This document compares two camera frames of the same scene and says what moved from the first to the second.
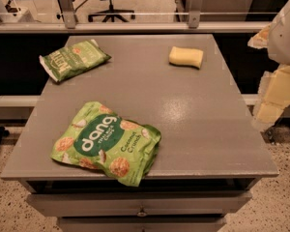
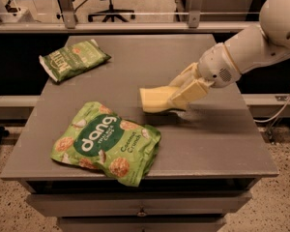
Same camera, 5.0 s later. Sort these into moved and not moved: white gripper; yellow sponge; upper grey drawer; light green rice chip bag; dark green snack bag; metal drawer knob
Moved: yellow sponge; white gripper
Not moved: metal drawer knob; light green rice chip bag; dark green snack bag; upper grey drawer
